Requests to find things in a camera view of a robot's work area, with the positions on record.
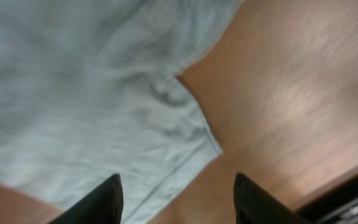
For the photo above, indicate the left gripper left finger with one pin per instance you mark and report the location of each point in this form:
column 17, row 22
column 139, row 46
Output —
column 103, row 205

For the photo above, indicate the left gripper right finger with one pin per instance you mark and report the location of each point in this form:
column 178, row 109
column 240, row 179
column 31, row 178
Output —
column 253, row 205

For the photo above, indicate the light blue t-shirt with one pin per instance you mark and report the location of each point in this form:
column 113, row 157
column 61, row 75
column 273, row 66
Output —
column 89, row 88

